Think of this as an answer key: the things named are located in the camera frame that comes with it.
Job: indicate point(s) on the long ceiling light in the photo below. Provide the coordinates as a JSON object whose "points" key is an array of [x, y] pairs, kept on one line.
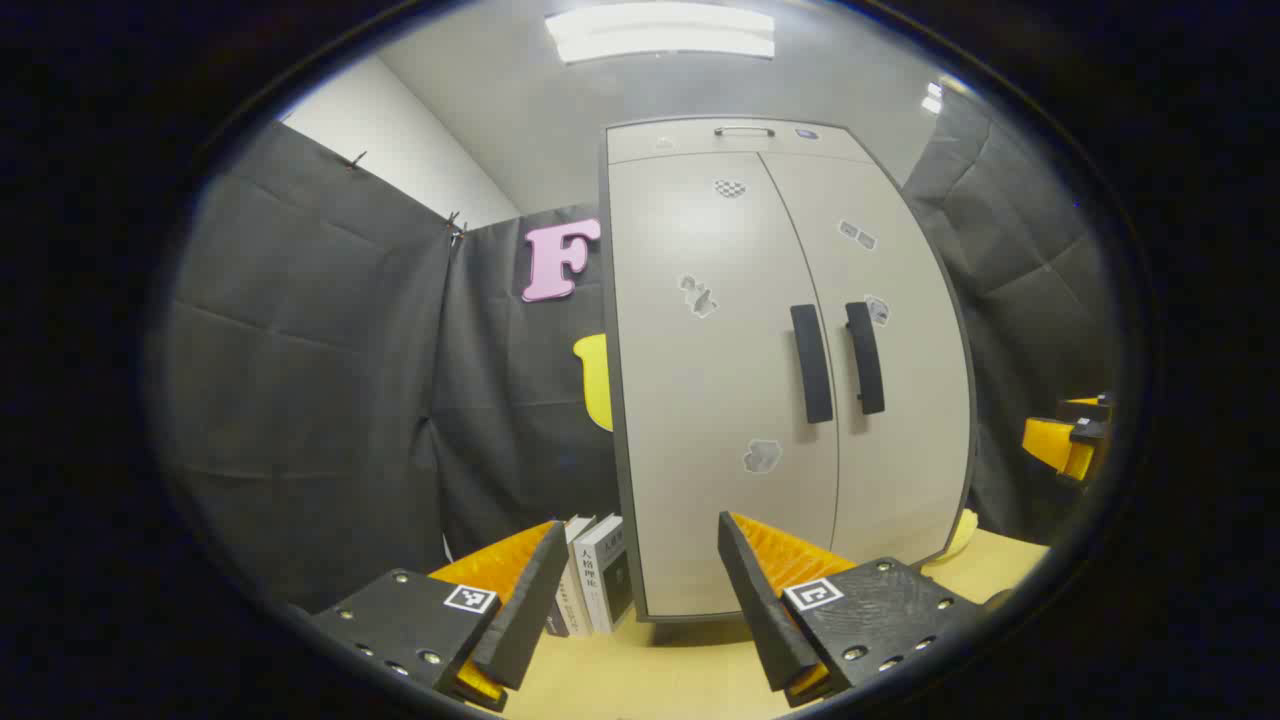
{"points": [[660, 32]]}

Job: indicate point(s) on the small ceiling light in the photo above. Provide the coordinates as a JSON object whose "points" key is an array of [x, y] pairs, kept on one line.
{"points": [[932, 97]]}

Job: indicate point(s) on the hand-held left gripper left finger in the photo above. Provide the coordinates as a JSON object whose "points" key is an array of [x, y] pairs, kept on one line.
{"points": [[530, 610]]}

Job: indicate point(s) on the yellow soft object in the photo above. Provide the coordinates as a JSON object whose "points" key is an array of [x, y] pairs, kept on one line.
{"points": [[962, 532]]}

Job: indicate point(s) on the grey cabinet door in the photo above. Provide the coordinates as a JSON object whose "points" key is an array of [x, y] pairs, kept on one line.
{"points": [[700, 380], [920, 400]]}

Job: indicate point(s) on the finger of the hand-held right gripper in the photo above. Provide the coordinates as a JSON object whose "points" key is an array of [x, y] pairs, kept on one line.
{"points": [[1090, 409], [1055, 448]]}

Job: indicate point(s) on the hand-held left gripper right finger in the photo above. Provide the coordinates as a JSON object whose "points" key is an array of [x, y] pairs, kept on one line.
{"points": [[760, 610]]}

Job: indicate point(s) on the grey double-door shoe cabinet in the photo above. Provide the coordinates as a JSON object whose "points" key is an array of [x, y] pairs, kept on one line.
{"points": [[607, 300]]}

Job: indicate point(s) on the black cloth clip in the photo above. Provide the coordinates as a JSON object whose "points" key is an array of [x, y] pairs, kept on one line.
{"points": [[356, 160], [455, 228]]}

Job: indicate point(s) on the white book with dark picture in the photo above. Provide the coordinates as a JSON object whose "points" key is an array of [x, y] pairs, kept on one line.
{"points": [[612, 570]]}

